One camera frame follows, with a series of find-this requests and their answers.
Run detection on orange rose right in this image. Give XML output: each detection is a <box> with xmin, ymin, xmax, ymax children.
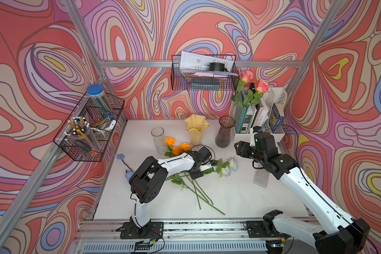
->
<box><xmin>176</xmin><ymin>143</ymin><xmax>214</xmax><ymax>208</ymax></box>

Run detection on black tape roll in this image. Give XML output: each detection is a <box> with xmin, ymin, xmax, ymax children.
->
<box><xmin>208</xmin><ymin>62</ymin><xmax>228</xmax><ymax>72</ymax></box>

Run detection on black wire wall basket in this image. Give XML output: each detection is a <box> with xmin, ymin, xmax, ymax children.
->
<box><xmin>170</xmin><ymin>54</ymin><xmax>239</xmax><ymax>91</ymax></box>

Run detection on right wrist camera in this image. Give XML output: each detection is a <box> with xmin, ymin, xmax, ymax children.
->
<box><xmin>250</xmin><ymin>126</ymin><xmax>263</xmax><ymax>133</ymax></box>

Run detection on orange rose back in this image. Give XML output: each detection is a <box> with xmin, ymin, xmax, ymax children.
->
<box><xmin>165</xmin><ymin>137</ymin><xmax>176</xmax><ymax>149</ymax></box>

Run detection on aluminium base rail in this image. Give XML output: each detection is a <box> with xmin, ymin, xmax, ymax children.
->
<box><xmin>66</xmin><ymin>218</ymin><xmax>317</xmax><ymax>254</ymax></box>

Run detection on pink rose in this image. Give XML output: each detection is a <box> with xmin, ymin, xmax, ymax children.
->
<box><xmin>236</xmin><ymin>80</ymin><xmax>269</xmax><ymax>109</ymax></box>
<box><xmin>231</xmin><ymin>70</ymin><xmax>254</xmax><ymax>109</ymax></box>

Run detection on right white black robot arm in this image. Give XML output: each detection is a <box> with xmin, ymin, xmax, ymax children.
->
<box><xmin>234</xmin><ymin>132</ymin><xmax>370</xmax><ymax>254</ymax></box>

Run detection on blue lid pencil jar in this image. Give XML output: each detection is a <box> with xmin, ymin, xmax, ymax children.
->
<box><xmin>86</xmin><ymin>84</ymin><xmax>115</xmax><ymax>120</ymax></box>

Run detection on green folder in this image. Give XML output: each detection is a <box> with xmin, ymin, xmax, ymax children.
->
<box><xmin>235</xmin><ymin>92</ymin><xmax>249</xmax><ymax>134</ymax></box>

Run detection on white book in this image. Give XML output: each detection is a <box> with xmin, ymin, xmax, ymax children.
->
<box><xmin>251</xmin><ymin>98</ymin><xmax>270</xmax><ymax>128</ymax></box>

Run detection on white printed paper sheets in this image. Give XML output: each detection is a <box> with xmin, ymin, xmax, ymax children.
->
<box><xmin>179</xmin><ymin>51</ymin><xmax>235</xmax><ymax>73</ymax></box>

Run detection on orange rose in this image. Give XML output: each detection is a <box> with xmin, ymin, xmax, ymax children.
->
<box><xmin>168</xmin><ymin>146</ymin><xmax>201</xmax><ymax>209</ymax></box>
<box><xmin>165</xmin><ymin>137</ymin><xmax>176</xmax><ymax>149</ymax></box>
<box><xmin>176</xmin><ymin>143</ymin><xmax>214</xmax><ymax>208</ymax></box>

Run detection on blue small box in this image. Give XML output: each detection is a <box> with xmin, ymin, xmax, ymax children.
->
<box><xmin>268</xmin><ymin>103</ymin><xmax>285</xmax><ymax>133</ymax></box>

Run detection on black wire pen basket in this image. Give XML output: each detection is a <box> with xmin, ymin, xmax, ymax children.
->
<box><xmin>53</xmin><ymin>93</ymin><xmax>125</xmax><ymax>162</ymax></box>

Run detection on yellow ruffled glass vase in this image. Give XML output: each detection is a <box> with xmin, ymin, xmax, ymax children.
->
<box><xmin>184</xmin><ymin>114</ymin><xmax>210</xmax><ymax>145</ymax></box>

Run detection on clear glass vase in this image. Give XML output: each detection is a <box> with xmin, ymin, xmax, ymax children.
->
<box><xmin>151</xmin><ymin>127</ymin><xmax>168</xmax><ymax>155</ymax></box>

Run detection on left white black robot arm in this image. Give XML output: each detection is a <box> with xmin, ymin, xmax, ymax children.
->
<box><xmin>116</xmin><ymin>147</ymin><xmax>212</xmax><ymax>239</ymax></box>

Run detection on clear cup of pens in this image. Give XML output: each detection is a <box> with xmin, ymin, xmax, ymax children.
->
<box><xmin>64</xmin><ymin>116</ymin><xmax>101</xmax><ymax>152</ymax></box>

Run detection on white desktop file organizer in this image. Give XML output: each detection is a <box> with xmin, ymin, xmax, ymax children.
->
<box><xmin>230</xmin><ymin>87</ymin><xmax>288</xmax><ymax>142</ymax></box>

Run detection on purple ribbed glass vase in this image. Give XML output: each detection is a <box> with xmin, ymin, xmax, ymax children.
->
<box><xmin>215</xmin><ymin>116</ymin><xmax>236</xmax><ymax>148</ymax></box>

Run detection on orange rose left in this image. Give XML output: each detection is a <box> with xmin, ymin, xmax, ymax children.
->
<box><xmin>168</xmin><ymin>146</ymin><xmax>201</xmax><ymax>209</ymax></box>

